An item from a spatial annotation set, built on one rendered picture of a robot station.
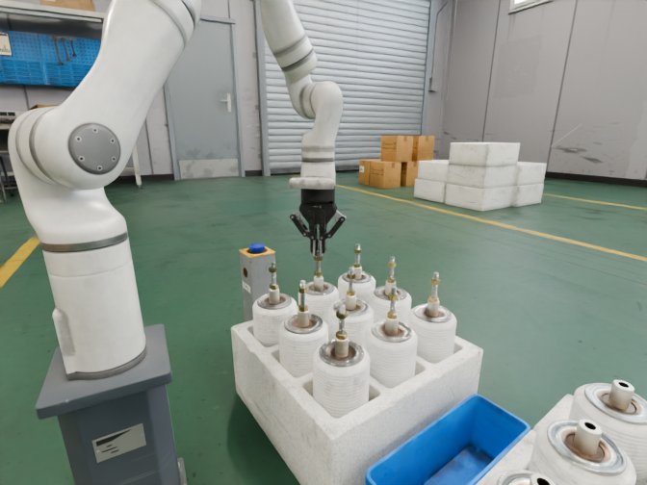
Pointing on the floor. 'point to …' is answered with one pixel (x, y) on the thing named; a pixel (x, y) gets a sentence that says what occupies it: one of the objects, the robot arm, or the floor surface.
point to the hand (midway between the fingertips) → (318, 246)
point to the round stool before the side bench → (6, 178)
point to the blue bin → (452, 447)
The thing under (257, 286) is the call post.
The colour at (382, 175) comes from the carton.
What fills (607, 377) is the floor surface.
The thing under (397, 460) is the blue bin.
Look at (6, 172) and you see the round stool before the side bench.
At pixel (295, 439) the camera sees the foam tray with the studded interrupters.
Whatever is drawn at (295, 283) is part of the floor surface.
